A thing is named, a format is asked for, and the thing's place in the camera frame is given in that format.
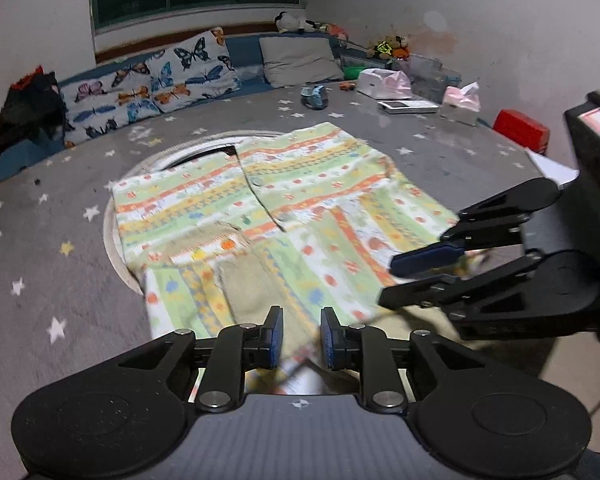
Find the yellow and orange plush toys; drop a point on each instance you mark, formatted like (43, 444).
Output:
(387, 49)

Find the white paper sheet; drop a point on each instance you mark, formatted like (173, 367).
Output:
(550, 167)

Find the green plastic container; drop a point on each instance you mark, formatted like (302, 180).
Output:
(357, 66)

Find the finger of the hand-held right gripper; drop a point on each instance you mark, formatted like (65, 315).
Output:
(430, 259)
(460, 294)

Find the clear plastic storage box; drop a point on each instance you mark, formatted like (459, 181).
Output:
(430, 75)

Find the pile of dark clothes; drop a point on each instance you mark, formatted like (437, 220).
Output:
(32, 105)

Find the black and white plush toy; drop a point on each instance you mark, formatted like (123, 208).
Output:
(292, 22)

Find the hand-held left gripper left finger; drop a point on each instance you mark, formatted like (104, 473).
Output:
(275, 336)

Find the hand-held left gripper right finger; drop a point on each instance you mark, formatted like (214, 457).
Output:
(329, 340)

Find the pink tissue pack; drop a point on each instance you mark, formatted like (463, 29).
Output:
(461, 102)

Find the white box with pink bag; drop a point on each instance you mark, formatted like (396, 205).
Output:
(382, 84)

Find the butterfly print pillow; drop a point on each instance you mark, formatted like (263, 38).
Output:
(195, 72)
(107, 100)

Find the blue toy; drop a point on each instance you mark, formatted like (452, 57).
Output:
(314, 97)

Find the green striped patterned shirt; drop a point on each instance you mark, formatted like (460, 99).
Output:
(300, 225)

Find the small orange toy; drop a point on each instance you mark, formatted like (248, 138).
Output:
(348, 86)

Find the flat white device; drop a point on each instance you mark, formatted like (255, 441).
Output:
(409, 106)

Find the grey pillow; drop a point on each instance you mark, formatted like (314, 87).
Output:
(300, 62)

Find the red box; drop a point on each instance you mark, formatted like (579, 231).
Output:
(522, 130)

